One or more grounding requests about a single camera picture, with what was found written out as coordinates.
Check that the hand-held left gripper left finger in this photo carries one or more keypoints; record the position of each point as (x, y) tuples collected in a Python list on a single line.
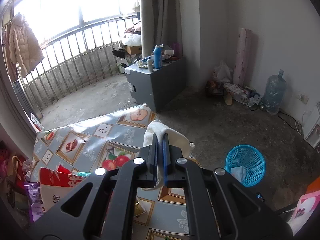
[(155, 160)]

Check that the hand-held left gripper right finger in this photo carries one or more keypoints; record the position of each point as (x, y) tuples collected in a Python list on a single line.
[(165, 155)]

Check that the white cloth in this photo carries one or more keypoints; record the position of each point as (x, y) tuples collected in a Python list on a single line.
[(175, 133)]

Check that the blue mesh waste basket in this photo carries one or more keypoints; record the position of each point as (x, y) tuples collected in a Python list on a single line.
[(250, 155)]

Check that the fruit print tablecloth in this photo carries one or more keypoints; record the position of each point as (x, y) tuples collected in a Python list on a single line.
[(100, 142)]

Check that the grey cabinet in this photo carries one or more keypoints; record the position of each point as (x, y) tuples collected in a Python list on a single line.
[(160, 85)]

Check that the green plastic bag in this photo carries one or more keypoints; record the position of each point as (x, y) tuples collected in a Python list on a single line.
[(83, 174)]

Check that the white crumpled tissue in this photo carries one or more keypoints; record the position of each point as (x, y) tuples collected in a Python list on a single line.
[(238, 173)]

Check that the brown cardboard box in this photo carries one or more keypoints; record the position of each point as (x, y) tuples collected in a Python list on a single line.
[(214, 88)]

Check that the small white bottle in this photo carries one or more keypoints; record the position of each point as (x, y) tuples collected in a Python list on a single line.
[(150, 66)]

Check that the blue spray bottle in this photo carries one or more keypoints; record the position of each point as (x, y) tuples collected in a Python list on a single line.
[(157, 58)]

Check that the white plastic bag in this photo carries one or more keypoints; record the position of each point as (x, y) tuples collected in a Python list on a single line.
[(222, 72)]

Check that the red snack packet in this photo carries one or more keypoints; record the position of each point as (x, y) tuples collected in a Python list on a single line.
[(55, 185)]

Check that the pink cup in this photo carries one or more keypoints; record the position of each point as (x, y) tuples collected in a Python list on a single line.
[(176, 50)]

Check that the pink rolled mat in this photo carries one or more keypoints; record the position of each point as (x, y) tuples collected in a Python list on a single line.
[(242, 57)]

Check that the large clear water jug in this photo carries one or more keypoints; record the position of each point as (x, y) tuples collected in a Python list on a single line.
[(273, 92)]

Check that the purple snack packet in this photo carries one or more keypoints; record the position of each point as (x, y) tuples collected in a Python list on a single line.
[(35, 200)]

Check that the metal balcony railing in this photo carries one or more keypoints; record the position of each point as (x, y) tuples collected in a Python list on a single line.
[(75, 50)]

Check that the grey curtain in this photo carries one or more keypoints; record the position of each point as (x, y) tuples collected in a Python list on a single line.
[(160, 12)]

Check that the white appliance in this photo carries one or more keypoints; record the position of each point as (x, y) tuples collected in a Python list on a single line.
[(313, 130)]

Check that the pink box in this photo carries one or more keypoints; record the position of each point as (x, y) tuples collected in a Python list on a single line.
[(306, 210)]

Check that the beige puffer jacket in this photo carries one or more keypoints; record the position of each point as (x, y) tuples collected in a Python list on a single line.
[(22, 45)]

